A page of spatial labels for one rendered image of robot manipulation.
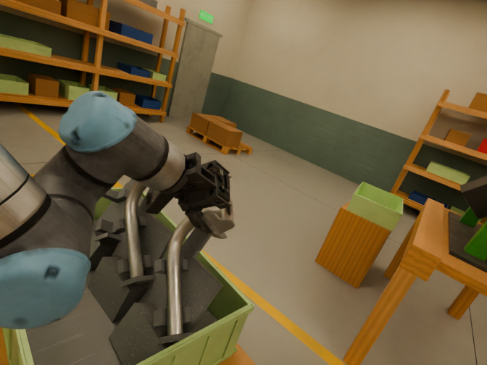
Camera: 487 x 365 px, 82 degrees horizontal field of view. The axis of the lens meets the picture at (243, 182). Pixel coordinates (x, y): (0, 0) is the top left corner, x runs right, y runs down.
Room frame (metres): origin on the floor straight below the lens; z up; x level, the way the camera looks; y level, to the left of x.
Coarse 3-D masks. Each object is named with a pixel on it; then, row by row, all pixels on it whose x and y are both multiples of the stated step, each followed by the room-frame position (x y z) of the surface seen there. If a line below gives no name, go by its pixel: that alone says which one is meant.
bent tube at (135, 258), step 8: (136, 184) 0.63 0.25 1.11; (136, 192) 0.62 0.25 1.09; (128, 200) 0.61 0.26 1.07; (136, 200) 0.62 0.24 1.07; (128, 208) 0.60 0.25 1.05; (136, 208) 0.62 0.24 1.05; (128, 216) 0.59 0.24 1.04; (136, 216) 0.61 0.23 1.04; (128, 224) 0.58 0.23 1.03; (136, 224) 0.59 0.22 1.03; (128, 232) 0.57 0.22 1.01; (136, 232) 0.57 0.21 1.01; (128, 240) 0.55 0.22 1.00; (136, 240) 0.56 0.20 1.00; (128, 248) 0.54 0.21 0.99; (136, 248) 0.55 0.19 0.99; (128, 256) 0.53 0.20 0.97; (136, 256) 0.53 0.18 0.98; (136, 264) 0.52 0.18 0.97; (136, 272) 0.51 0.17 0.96
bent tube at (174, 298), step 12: (228, 216) 0.53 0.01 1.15; (180, 228) 0.54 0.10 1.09; (192, 228) 0.55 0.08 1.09; (180, 240) 0.53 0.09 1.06; (168, 252) 0.51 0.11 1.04; (168, 264) 0.49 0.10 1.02; (168, 276) 0.47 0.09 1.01; (180, 276) 0.49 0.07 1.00; (168, 288) 0.46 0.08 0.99; (180, 288) 0.47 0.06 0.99; (168, 300) 0.44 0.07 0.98; (180, 300) 0.45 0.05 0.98; (168, 312) 0.42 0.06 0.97; (180, 312) 0.43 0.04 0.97; (168, 324) 0.41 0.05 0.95; (180, 324) 0.41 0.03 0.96
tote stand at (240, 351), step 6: (0, 330) 0.41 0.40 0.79; (0, 336) 0.40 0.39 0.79; (0, 342) 0.39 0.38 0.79; (0, 348) 0.37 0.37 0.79; (240, 348) 0.55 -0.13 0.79; (0, 354) 0.36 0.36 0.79; (6, 354) 0.37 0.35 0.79; (234, 354) 0.53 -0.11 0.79; (240, 354) 0.53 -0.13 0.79; (246, 354) 0.54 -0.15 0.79; (0, 360) 0.36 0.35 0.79; (6, 360) 0.36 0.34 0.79; (228, 360) 0.51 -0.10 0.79; (234, 360) 0.51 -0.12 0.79; (240, 360) 0.52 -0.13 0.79; (246, 360) 0.52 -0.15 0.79
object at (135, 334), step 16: (192, 240) 0.56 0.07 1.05; (192, 256) 0.54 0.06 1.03; (192, 272) 0.51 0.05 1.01; (208, 272) 0.50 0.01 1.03; (160, 288) 0.51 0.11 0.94; (192, 288) 0.49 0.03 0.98; (208, 288) 0.48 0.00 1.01; (144, 304) 0.47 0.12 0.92; (160, 304) 0.48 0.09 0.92; (192, 304) 0.46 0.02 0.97; (208, 304) 0.46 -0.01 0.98; (128, 320) 0.43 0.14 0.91; (144, 320) 0.42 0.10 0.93; (192, 320) 0.44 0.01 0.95; (112, 336) 0.42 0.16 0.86; (128, 336) 0.41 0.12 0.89; (144, 336) 0.40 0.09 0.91; (160, 336) 0.40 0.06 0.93; (128, 352) 0.39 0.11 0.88; (144, 352) 0.38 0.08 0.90
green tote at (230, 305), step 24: (144, 192) 0.88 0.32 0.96; (96, 216) 0.80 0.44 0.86; (216, 312) 0.57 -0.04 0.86; (240, 312) 0.49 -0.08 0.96; (24, 336) 0.30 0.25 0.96; (192, 336) 0.40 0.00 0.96; (216, 336) 0.45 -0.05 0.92; (24, 360) 0.27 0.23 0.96; (144, 360) 0.33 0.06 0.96; (168, 360) 0.36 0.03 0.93; (192, 360) 0.41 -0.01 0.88; (216, 360) 0.47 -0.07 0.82
